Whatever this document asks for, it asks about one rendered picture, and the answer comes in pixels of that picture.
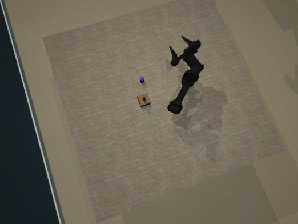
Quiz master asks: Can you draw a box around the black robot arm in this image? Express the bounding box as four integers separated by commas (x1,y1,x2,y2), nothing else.
168,61,204,115

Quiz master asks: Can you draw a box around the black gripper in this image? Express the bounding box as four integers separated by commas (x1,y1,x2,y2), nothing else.
169,36,201,67

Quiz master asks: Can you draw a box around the brown square block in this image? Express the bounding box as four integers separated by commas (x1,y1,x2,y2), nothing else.
137,93,151,107

